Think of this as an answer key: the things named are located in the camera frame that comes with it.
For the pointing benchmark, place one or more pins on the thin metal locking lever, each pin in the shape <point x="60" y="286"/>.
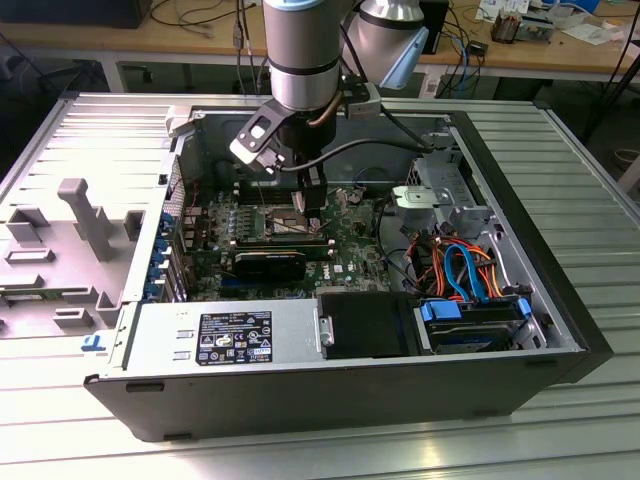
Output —
<point x="345" y="215"/>
<point x="263" y="199"/>

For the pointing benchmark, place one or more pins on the hard disk in blue carrier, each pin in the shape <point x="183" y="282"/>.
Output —
<point x="440" y="311"/>

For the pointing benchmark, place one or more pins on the black PC case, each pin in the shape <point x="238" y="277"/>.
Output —
<point x="300" y="400"/>

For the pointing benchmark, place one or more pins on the black tower device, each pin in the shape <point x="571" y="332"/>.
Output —
<point x="437" y="30"/>

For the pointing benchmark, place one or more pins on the silver drive cage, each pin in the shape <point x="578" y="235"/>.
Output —
<point x="445" y="170"/>

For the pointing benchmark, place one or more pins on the black RAM slot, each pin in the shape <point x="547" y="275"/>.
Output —
<point x="250" y="187"/>
<point x="250" y="197"/>
<point x="250" y="192"/>
<point x="315" y="249"/>
<point x="250" y="183"/>
<point x="280" y="240"/>
<point x="280" y="245"/>

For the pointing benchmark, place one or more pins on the silver power supply unit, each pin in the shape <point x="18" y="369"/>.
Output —
<point x="160" y="335"/>

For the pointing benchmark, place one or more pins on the black bay cover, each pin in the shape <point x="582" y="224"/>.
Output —
<point x="365" y="325"/>

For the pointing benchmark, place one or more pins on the silver CPU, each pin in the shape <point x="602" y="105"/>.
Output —
<point x="298" y="204"/>

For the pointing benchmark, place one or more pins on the black graphics card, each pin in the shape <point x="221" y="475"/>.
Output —
<point x="270" y="267"/>

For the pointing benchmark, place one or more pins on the wooden desk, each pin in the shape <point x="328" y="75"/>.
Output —
<point x="125" y="42"/>

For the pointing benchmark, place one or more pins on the large black box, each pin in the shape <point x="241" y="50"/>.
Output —
<point x="75" y="12"/>

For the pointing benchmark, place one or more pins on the CPU socket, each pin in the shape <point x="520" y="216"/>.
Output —
<point x="282" y="225"/>

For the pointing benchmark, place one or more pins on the green RAM stick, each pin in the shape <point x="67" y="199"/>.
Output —
<point x="25" y="297"/>

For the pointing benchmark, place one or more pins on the copper coil transformer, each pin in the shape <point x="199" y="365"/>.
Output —
<point x="505" y="27"/>

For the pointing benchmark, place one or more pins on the black power supply label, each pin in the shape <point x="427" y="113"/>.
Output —
<point x="235" y="337"/>

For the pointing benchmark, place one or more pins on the blue slot clip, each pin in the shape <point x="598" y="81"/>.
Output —
<point x="161" y="262"/>
<point x="167" y="222"/>
<point x="154" y="291"/>
<point x="160" y="247"/>

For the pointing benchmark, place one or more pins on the grey desk device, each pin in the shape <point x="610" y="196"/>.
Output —
<point x="537" y="27"/>

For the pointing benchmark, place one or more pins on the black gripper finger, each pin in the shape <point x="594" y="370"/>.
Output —
<point x="315" y="202"/>

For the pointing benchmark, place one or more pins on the small black box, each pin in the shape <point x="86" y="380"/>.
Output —
<point x="477" y="48"/>

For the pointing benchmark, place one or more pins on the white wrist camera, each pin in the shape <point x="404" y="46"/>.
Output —
<point x="245" y="152"/>

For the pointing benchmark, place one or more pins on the green motherboard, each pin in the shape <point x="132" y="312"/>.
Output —
<point x="350" y="240"/>

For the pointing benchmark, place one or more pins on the silver metal bracket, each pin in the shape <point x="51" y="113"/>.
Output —
<point x="415" y="199"/>

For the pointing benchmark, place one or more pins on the white papers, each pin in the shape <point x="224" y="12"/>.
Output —
<point x="595" y="32"/>

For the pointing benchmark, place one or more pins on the grey parts rack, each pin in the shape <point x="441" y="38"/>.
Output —
<point x="65" y="250"/>

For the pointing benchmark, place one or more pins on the silver latch plate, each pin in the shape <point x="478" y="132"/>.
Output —
<point x="326" y="330"/>

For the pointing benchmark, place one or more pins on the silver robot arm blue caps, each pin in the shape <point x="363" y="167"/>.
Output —
<point x="300" y="50"/>

